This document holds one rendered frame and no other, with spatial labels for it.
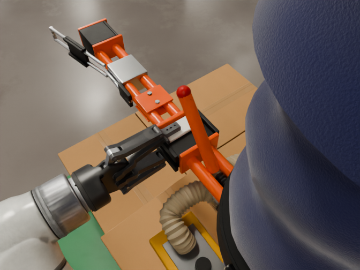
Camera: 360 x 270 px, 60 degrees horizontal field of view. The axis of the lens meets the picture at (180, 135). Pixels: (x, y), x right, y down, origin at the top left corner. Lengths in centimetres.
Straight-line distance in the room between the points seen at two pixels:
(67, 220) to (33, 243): 5
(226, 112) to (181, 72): 104
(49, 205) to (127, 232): 34
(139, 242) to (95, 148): 72
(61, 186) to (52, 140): 173
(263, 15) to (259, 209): 16
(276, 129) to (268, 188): 4
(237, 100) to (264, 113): 136
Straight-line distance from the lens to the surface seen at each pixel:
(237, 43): 281
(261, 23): 17
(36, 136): 230
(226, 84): 165
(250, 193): 28
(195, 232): 61
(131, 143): 50
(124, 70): 68
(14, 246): 51
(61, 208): 50
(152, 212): 82
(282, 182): 20
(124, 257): 79
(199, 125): 50
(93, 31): 79
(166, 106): 61
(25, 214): 51
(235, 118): 151
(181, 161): 53
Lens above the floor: 170
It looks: 54 degrees down
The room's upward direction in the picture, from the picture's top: straight up
